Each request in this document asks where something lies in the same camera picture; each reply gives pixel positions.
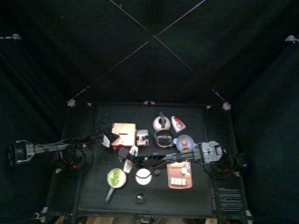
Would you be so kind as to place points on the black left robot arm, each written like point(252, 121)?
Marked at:
point(47, 147)

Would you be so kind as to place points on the silver frame corner bracket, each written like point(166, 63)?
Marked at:
point(72, 102)
point(292, 38)
point(15, 36)
point(226, 106)

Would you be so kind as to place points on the white round plate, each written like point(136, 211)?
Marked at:
point(144, 177)

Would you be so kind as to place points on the dark toy cooking pot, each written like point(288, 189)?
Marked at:
point(164, 138)

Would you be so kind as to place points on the silver toy coffee machine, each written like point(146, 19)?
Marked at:
point(142, 137)

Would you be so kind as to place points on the blue toy bowl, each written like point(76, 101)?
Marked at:
point(185, 143)

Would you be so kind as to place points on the white sliced toy food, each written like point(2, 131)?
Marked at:
point(180, 182)

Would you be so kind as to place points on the orange white toy toaster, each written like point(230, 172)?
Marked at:
point(124, 132)

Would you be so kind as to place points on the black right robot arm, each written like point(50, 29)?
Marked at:
point(192, 156)

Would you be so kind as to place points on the green toy vegetable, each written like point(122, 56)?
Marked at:
point(116, 177)

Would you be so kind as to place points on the silver frame middle bracket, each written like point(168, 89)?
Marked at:
point(149, 102)

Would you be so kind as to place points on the red and white packet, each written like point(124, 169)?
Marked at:
point(178, 124)

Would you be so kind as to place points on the toy frying pan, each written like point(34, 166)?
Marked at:
point(117, 179)

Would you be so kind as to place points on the orange toy egg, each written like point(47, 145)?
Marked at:
point(184, 142)

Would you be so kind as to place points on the silver toy kettle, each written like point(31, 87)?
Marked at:
point(162, 124)

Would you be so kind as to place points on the pink toy cutting board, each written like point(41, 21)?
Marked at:
point(180, 176)

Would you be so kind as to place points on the small black cup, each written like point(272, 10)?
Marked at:
point(141, 197)

